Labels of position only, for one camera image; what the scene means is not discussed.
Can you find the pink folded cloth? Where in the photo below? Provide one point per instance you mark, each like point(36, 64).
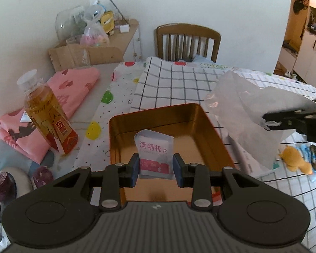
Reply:
point(70, 88)

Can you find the polka dot cloth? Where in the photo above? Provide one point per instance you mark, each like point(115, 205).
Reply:
point(95, 149)

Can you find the purple round object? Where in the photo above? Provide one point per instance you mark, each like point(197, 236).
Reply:
point(7, 187)

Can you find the blue seat cushion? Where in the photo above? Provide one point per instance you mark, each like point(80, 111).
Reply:
point(197, 59)

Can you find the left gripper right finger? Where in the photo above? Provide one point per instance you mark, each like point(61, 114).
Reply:
point(195, 176)

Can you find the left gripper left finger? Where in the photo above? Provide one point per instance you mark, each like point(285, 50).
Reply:
point(113, 179)

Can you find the wooden side cabinet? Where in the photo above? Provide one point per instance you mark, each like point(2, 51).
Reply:
point(129, 43)

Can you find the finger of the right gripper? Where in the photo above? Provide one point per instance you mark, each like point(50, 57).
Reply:
point(281, 120)

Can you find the clear glass bowl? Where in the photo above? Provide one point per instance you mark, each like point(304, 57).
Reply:
point(70, 23)

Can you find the checkered tablecloth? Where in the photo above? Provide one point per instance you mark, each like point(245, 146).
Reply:
point(165, 83)

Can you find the blue child face mask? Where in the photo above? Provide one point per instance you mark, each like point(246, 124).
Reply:
point(304, 149)

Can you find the plastic bag of candies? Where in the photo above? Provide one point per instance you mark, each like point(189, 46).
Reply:
point(94, 34)

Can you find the wooden chair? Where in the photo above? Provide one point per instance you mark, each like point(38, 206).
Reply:
point(181, 41)

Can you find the cardboard box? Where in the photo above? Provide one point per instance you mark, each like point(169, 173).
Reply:
point(74, 55)

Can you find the orange drink bottle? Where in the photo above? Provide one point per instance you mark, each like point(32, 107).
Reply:
point(46, 113)

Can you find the alcohol pad packet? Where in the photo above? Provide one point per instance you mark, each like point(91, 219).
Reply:
point(155, 153)

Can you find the yellow alarm clock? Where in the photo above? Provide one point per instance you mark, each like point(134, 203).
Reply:
point(107, 21)

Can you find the red gold metal tin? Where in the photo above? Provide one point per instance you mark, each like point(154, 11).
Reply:
point(195, 139)

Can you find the yellow plush toy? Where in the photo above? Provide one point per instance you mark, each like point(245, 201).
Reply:
point(294, 160)

